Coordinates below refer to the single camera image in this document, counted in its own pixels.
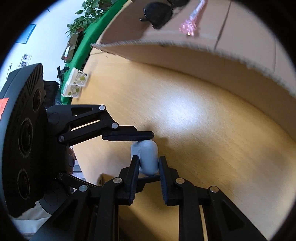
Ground white earbuds case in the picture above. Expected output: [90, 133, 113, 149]
[130, 140, 159, 176]

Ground black sunglasses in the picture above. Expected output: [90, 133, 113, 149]
[139, 0, 189, 30]

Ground pink bear-top pen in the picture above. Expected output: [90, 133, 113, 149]
[179, 0, 207, 37]

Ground clear acrylic block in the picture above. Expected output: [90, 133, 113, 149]
[62, 81, 83, 98]
[68, 68, 89, 87]

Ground green cloth strip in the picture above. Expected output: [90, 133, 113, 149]
[57, 1, 127, 91]

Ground green potted plant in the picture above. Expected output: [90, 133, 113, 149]
[66, 0, 116, 36]

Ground cardboard box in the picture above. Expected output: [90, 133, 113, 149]
[93, 1, 295, 138]

